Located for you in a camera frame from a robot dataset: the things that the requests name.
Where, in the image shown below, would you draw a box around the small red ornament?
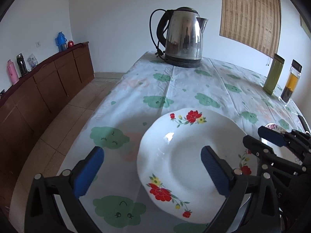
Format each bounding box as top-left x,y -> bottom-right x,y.
67,41 -> 74,48

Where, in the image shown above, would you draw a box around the white plate red flowers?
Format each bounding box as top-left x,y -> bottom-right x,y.
137,108 -> 257,223

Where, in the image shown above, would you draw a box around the stainless steel electric kettle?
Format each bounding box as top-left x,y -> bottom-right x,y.
156,7 -> 208,68

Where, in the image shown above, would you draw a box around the green wall panel box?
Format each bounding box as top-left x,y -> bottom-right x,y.
300,16 -> 311,39

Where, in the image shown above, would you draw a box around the green thermos bottle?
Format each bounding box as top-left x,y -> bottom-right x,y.
263,54 -> 285,95

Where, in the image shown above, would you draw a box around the pink thermos flask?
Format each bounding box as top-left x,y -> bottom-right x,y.
7,59 -> 19,85

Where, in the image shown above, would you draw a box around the cloud-print tablecloth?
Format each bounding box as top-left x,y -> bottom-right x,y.
54,52 -> 303,232

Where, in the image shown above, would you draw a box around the blue water jug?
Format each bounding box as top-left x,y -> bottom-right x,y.
55,32 -> 67,52

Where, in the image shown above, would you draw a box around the clear plastic bag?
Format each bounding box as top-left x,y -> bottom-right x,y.
27,54 -> 38,69

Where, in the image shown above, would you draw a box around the glass tea bottle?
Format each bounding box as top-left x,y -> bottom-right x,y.
278,59 -> 303,106

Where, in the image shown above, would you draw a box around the brown wooden sideboard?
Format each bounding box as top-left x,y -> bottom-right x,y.
1,42 -> 94,215

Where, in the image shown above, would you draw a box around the black thermos flask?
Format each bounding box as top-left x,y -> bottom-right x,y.
16,53 -> 28,76

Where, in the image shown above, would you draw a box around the white plate pink flowers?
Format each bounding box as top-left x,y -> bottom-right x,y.
260,123 -> 302,165

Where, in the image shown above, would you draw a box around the bamboo window blind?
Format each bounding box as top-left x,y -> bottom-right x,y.
219,0 -> 281,57

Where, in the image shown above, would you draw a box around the black smartphone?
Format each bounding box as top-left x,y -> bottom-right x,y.
298,115 -> 310,135

